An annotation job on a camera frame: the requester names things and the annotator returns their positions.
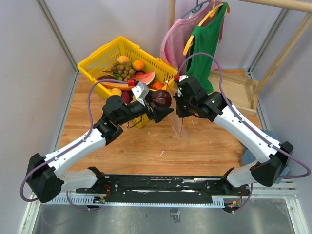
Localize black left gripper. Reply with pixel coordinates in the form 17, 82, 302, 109
117, 90, 174, 126

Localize dark red apple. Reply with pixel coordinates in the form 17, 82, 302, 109
154, 90, 172, 107

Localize clear zip top bag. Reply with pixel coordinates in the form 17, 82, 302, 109
165, 81, 189, 140

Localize yellow apple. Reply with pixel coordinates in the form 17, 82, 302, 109
111, 88, 122, 96

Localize orange green mango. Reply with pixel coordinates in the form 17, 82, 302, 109
132, 60, 145, 71

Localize yellow plastic basket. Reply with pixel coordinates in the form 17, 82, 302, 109
78, 37, 177, 127

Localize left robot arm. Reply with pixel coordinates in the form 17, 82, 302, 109
23, 90, 173, 203

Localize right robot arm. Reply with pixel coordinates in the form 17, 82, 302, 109
174, 75, 293, 195

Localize orange pumpkin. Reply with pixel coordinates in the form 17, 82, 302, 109
151, 81, 164, 90

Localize yellow banana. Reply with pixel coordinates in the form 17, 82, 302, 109
156, 84, 173, 92

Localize watermelon slice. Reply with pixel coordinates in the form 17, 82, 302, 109
132, 71, 156, 86

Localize purple sweet potato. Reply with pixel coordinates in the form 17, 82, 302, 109
121, 91, 130, 105

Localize papaya slice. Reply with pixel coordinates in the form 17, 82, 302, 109
97, 75, 134, 91

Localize longan bunch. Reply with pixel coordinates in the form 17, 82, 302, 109
103, 61, 135, 81

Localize wooden clothes rack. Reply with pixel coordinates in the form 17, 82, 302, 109
168, 0, 312, 117

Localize peach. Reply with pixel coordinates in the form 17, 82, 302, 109
117, 56, 131, 64

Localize green shirt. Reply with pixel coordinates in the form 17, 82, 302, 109
185, 2, 229, 94

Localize pink shirt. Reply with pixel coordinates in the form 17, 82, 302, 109
160, 0, 223, 74

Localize blue cloth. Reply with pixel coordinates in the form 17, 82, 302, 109
240, 129, 292, 185

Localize yellow hanger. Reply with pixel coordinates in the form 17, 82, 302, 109
183, 0, 230, 56

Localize grey hanger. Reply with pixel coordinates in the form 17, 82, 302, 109
181, 0, 210, 19

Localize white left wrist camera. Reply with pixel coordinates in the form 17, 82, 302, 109
131, 81, 150, 106

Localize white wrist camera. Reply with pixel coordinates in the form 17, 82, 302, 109
174, 75, 189, 83
131, 81, 150, 106

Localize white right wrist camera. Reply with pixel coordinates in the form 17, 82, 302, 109
174, 75, 189, 83

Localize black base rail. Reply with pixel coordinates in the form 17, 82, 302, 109
76, 174, 249, 206

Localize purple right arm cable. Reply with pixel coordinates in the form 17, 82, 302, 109
177, 52, 310, 176

